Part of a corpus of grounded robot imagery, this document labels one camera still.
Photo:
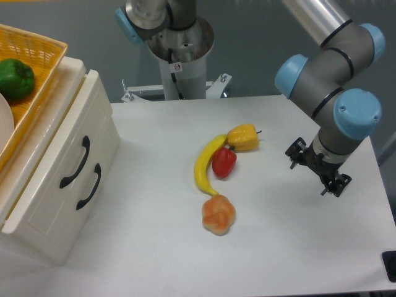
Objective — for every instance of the red bell pepper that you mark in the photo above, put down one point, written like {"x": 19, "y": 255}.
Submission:
{"x": 224, "y": 160}

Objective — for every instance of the yellow bell pepper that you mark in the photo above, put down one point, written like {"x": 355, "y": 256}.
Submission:
{"x": 243, "y": 138}

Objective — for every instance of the white plate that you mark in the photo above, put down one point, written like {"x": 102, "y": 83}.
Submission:
{"x": 6, "y": 123}

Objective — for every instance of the black top drawer handle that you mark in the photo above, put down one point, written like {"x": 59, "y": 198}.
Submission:
{"x": 79, "y": 159}

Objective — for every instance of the green bell pepper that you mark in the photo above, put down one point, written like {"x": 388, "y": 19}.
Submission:
{"x": 17, "y": 79}

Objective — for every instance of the yellow banana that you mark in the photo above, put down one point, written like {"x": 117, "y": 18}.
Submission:
{"x": 202, "y": 163}

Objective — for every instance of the black lower drawer handle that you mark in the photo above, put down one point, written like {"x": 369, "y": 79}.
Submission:
{"x": 92, "y": 187}

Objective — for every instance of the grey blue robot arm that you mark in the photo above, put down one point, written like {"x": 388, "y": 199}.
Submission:
{"x": 345, "y": 117}

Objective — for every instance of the white drawer cabinet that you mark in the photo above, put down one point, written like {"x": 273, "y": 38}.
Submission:
{"x": 18, "y": 172}

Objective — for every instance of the black corner object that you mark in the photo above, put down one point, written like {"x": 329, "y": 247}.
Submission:
{"x": 389, "y": 260}

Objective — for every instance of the yellow woven basket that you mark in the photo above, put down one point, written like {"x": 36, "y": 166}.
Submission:
{"x": 43, "y": 55}

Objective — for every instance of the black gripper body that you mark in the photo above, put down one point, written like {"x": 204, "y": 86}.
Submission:
{"x": 326, "y": 171}

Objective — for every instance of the orange knotted bread roll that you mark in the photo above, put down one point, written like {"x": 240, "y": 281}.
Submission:
{"x": 218, "y": 214}

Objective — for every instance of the black drawer handle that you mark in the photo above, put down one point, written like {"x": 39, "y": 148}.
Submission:
{"x": 79, "y": 159}
{"x": 92, "y": 187}

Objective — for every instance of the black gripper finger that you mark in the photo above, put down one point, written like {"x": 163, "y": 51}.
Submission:
{"x": 295, "y": 153}
{"x": 334, "y": 183}

